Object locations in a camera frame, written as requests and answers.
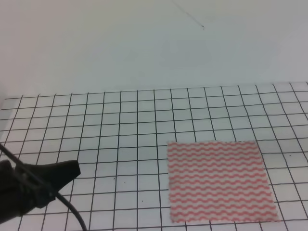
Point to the white grid tablecloth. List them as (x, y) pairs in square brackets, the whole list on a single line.
[(120, 139)]

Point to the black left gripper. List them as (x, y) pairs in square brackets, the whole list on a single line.
[(17, 198)]

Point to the pink wavy striped towel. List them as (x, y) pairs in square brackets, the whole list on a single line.
[(218, 181)]

